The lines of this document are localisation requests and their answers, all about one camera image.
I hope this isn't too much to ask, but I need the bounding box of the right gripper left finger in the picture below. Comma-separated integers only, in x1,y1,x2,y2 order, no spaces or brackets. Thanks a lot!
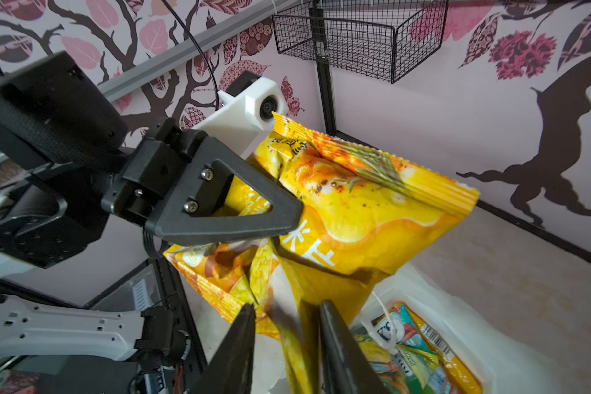
190,304,256,394

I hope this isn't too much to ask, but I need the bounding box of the white paper bag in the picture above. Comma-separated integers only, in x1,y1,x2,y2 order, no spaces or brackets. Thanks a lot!
176,260,562,394

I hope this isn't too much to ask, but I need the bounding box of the yellow chip bag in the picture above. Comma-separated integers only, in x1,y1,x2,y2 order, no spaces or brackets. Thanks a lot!
165,114,480,393

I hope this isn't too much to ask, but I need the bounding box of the aluminium rail left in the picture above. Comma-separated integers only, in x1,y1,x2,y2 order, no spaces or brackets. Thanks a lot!
0,0,301,173

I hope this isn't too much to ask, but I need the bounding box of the left camera cable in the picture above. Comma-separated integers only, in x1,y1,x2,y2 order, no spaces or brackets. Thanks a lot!
159,0,223,112

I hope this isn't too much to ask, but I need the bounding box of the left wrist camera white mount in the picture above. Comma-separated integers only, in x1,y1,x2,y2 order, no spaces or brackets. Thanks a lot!
193,71,288,159

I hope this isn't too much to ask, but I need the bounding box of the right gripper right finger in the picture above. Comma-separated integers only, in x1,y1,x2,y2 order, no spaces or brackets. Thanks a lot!
319,300,388,394

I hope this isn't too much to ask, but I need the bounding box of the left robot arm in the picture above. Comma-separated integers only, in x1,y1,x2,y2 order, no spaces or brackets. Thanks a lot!
0,52,303,393

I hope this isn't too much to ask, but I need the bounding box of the colourful snack bag in bag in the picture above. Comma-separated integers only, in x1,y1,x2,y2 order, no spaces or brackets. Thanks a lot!
353,302,483,393

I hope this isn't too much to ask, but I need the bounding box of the black wire basket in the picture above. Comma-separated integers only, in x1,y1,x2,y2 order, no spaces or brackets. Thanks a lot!
273,1,449,84

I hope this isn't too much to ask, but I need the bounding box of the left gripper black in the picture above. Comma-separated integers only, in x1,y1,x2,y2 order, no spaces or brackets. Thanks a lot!
100,117,305,247

